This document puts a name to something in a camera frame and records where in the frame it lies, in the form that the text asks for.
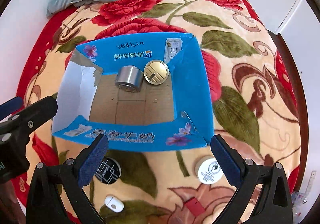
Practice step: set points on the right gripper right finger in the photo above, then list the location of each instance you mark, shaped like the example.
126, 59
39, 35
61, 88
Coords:
274, 201

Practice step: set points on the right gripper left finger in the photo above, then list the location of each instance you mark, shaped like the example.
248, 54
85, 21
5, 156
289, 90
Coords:
44, 203

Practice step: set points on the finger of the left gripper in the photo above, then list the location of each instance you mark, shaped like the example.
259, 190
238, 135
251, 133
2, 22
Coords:
10, 107
32, 117

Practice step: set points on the black round patterned tin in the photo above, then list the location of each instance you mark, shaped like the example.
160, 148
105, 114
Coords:
109, 171

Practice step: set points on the white cream jar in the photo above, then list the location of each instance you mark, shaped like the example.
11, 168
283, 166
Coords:
208, 170

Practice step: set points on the red small box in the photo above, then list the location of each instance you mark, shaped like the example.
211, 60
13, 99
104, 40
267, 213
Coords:
194, 206

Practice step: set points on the clutter of plastic items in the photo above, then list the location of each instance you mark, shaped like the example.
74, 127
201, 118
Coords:
299, 200

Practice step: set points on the small white oval object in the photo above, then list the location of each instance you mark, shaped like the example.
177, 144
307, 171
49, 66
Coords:
114, 204

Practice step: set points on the floral fleece blanket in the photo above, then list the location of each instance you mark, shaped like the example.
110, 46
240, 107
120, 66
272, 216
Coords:
254, 106

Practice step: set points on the silver metal tin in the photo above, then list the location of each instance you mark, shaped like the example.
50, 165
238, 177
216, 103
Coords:
129, 78

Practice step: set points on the blue cardboard box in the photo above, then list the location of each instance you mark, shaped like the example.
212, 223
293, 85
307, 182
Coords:
192, 126

